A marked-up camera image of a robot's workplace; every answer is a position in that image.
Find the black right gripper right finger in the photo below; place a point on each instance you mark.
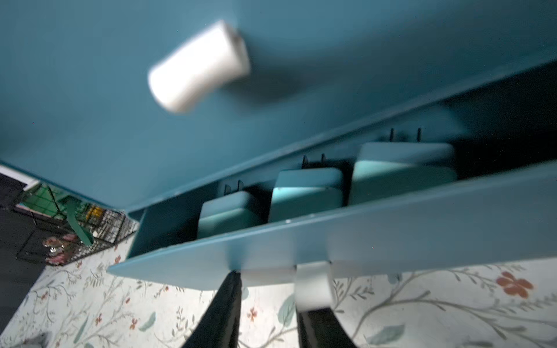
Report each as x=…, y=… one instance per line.
x=320, y=328

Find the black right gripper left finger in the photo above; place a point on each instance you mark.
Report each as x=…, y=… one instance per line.
x=219, y=327

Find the white drawer knob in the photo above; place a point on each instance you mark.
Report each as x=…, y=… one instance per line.
x=209, y=60
x=313, y=283

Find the teal plug cube top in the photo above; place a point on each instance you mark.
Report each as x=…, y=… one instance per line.
x=230, y=213

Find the teal plug cube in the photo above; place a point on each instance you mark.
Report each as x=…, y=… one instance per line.
x=230, y=213
x=302, y=192
x=389, y=169

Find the teal two-drawer cabinet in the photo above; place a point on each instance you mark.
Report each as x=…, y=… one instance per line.
x=76, y=110

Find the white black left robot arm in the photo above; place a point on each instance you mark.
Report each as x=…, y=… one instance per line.
x=17, y=277

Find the black wire desk rack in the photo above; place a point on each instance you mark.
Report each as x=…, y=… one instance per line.
x=66, y=229

